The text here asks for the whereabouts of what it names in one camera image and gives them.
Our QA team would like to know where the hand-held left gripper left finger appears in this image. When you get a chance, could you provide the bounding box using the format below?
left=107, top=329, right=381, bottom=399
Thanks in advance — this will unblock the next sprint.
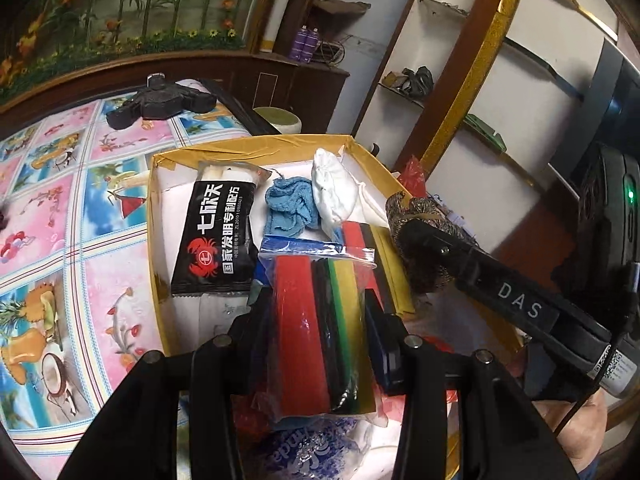
left=57, top=305, right=273, bottom=480

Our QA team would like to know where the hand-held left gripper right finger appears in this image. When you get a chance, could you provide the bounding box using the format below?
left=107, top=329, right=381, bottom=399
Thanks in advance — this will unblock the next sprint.
left=365, top=292, right=586, bottom=480

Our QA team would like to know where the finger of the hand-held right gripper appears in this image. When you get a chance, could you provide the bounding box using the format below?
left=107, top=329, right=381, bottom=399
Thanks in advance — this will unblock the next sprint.
left=400, top=220, right=483, bottom=286

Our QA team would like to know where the brown knitted pouch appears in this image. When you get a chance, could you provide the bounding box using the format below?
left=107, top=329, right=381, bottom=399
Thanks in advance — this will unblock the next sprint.
left=385, top=191, right=476, bottom=293

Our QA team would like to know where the striped sponge pack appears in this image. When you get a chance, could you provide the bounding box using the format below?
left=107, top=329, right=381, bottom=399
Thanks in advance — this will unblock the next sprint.
left=260, top=247, right=388, bottom=428

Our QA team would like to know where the blue white plastic packet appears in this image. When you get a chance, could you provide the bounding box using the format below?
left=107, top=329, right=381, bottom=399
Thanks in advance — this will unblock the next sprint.
left=260, top=417, right=361, bottom=480

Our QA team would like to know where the small white cloth pouch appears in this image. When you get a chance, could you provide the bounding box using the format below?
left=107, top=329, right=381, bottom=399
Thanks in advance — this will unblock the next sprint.
left=311, top=147, right=361, bottom=238

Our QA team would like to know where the yellow-taped cardboard box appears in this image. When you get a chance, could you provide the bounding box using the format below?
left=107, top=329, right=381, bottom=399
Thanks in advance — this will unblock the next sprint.
left=148, top=133, right=523, bottom=461

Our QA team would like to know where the person's right hand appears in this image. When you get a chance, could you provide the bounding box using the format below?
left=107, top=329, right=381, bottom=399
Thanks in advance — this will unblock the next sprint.
left=515, top=350, right=608, bottom=461

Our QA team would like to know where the pack of coloured felt sheets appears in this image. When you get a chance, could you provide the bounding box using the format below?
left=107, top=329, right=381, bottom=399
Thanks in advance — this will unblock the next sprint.
left=342, top=222, right=416, bottom=316

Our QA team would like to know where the small red plastic bag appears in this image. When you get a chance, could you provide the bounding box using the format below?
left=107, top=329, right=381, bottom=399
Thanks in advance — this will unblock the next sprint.
left=400, top=156, right=427, bottom=196

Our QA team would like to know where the black snack packet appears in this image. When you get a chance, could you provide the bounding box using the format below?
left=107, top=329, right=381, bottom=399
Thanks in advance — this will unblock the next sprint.
left=170, top=160, right=271, bottom=301

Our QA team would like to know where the blue tissue pack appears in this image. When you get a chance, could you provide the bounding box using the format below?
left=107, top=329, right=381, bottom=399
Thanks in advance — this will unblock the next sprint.
left=260, top=235, right=346, bottom=261

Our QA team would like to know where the blue terry cloth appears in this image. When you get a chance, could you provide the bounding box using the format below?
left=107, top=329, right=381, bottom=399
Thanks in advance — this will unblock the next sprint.
left=263, top=176, right=321, bottom=236

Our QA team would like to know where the dark crumpled cloth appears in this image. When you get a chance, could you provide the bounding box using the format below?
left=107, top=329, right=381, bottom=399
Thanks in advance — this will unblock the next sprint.
left=400, top=66, right=435, bottom=97

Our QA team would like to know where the green ceramic pot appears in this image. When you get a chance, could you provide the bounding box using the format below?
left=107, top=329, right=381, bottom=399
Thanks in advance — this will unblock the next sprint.
left=252, top=106, right=304, bottom=136

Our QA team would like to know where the black television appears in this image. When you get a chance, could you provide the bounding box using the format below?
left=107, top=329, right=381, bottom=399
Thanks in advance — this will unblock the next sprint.
left=590, top=40, right=640, bottom=147

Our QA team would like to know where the black cross-shaped holder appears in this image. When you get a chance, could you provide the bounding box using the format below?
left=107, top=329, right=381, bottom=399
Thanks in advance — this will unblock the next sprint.
left=106, top=74, right=218, bottom=130

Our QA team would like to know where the artificial flower display case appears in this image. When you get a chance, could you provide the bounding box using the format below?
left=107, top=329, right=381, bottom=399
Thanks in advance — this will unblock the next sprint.
left=0, top=0, right=296, bottom=106

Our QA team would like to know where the black cable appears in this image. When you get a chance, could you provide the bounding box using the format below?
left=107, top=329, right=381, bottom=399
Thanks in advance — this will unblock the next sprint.
left=552, top=262, right=637, bottom=438

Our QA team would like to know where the gold-trimmed wall shelf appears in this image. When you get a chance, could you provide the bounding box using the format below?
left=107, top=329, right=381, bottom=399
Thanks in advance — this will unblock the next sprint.
left=360, top=0, right=621, bottom=241

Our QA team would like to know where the wire basket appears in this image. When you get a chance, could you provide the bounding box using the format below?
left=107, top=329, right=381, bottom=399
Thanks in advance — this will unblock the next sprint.
left=320, top=39, right=347, bottom=67

